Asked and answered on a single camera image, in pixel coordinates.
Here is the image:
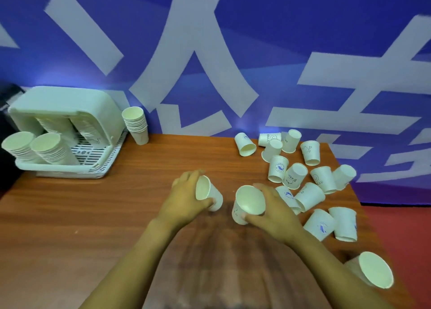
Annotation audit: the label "person's brown clothing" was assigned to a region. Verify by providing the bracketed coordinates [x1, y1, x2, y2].
[144, 214, 334, 309]

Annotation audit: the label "black object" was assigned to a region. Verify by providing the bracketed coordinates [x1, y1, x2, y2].
[0, 83, 27, 192]

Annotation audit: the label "white plastic cup holder rack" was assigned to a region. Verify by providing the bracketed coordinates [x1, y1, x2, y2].
[7, 86, 129, 179]

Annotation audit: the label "person's right forearm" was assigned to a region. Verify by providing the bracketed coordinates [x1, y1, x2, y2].
[286, 233, 391, 309]

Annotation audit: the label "person's left hand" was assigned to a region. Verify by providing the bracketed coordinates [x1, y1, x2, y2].
[156, 170, 216, 234]

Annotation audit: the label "scattered pile of paper cups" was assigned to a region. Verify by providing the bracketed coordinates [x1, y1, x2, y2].
[235, 129, 358, 243]

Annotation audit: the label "stack of white paper cups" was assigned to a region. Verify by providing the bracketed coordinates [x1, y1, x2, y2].
[71, 115, 109, 150]
[121, 106, 149, 146]
[1, 131, 43, 165]
[35, 116, 77, 143]
[30, 133, 81, 167]

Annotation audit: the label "person's left forearm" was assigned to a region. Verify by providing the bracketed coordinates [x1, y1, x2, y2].
[79, 218, 180, 309]

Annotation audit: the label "white disposable paper cup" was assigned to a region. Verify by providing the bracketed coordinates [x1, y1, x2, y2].
[195, 175, 224, 212]
[232, 185, 266, 226]
[344, 252, 394, 289]

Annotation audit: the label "blue backdrop banner white characters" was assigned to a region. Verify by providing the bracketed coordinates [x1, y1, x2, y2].
[0, 0, 431, 206]

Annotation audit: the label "person's right hand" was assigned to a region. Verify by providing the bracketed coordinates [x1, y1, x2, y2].
[243, 183, 306, 247]

